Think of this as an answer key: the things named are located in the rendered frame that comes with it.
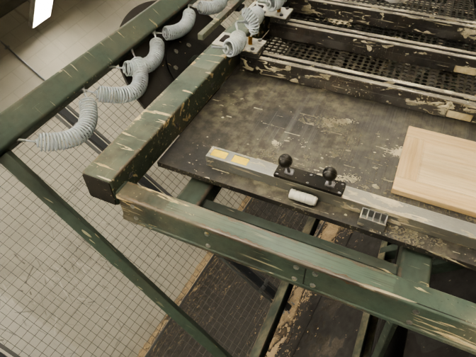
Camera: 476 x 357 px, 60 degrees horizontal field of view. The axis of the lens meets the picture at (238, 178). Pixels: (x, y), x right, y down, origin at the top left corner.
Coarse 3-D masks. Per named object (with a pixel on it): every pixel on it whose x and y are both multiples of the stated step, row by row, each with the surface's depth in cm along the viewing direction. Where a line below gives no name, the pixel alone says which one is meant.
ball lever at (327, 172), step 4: (328, 168) 103; (332, 168) 103; (324, 172) 103; (328, 172) 103; (332, 172) 102; (336, 172) 103; (324, 176) 103; (328, 176) 103; (332, 176) 103; (328, 180) 104; (332, 180) 104; (328, 184) 113; (332, 184) 113
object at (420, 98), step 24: (264, 72) 161; (288, 72) 156; (312, 72) 152; (336, 72) 150; (360, 72) 150; (360, 96) 150; (384, 96) 146; (408, 96) 142; (432, 96) 139; (456, 96) 139
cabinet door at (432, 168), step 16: (416, 128) 135; (416, 144) 130; (432, 144) 130; (448, 144) 129; (464, 144) 129; (400, 160) 125; (416, 160) 125; (432, 160) 125; (448, 160) 125; (464, 160) 125; (400, 176) 120; (416, 176) 120; (432, 176) 120; (448, 176) 120; (464, 176) 120; (400, 192) 117; (416, 192) 116; (432, 192) 116; (448, 192) 116; (464, 192) 116; (448, 208) 113; (464, 208) 111
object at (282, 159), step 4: (280, 156) 107; (284, 156) 106; (288, 156) 107; (280, 160) 107; (284, 160) 106; (288, 160) 106; (292, 160) 107; (280, 164) 107; (284, 164) 106; (288, 164) 107; (288, 168) 113; (284, 172) 117; (288, 172) 116; (292, 172) 116
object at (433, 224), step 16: (208, 160) 125; (224, 160) 123; (256, 160) 123; (256, 176) 121; (272, 176) 118; (304, 192) 117; (320, 192) 114; (352, 192) 113; (352, 208) 113; (368, 208) 110; (384, 208) 109; (400, 208) 109; (416, 208) 109; (400, 224) 109; (416, 224) 107; (432, 224) 105; (448, 224) 105; (464, 224) 105; (448, 240) 106; (464, 240) 104
